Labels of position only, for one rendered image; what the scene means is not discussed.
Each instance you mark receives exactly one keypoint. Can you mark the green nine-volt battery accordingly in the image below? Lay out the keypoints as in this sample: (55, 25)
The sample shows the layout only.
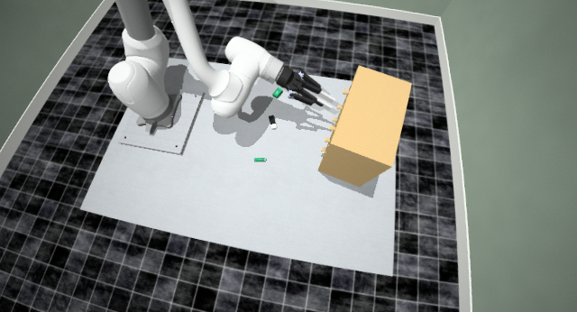
(277, 93)

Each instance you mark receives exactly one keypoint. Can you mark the tan chest of drawers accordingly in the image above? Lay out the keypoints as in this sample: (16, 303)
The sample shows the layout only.
(366, 138)

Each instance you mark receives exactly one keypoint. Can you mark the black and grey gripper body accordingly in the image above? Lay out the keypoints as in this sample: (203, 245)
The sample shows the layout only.
(286, 79)

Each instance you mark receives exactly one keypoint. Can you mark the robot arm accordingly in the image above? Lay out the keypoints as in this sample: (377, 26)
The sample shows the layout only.
(138, 82)

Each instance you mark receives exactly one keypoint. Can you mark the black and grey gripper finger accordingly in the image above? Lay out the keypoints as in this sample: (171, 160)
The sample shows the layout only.
(305, 97)
(313, 86)

